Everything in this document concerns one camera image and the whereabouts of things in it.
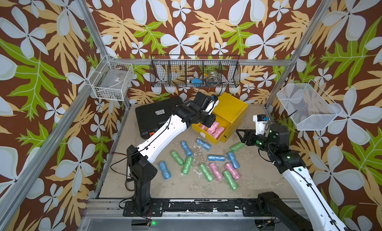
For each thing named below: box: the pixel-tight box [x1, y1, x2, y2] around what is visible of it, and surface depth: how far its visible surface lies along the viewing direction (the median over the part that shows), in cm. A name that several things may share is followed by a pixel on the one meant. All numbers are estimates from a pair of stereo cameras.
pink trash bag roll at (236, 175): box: [224, 162, 242, 181], surface depth 86 cm
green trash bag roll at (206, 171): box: [198, 162, 214, 182], surface depth 86 cm
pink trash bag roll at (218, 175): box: [209, 162, 224, 182], surface depth 86 cm
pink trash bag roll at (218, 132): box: [211, 126, 225, 140], surface depth 85 cm
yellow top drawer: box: [191, 122, 232, 145], surface depth 84 cm
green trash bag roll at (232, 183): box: [222, 170, 239, 192], surface depth 83 cm
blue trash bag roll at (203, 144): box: [195, 138, 212, 152], surface depth 97 cm
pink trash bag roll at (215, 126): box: [206, 120, 220, 135], surface depth 87 cm
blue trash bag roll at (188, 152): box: [181, 140, 194, 157], surface depth 95 cm
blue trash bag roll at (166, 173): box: [158, 160, 172, 180], surface depth 87 cm
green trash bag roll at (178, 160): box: [170, 150, 185, 167], surface depth 92 cm
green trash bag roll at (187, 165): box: [182, 155, 194, 175], surface depth 89 cm
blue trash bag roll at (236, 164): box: [226, 151, 241, 170], surface depth 91 cm
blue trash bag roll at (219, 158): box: [207, 154, 226, 162], surface depth 90 cm
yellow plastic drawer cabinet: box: [191, 92, 249, 145], surface depth 88 cm
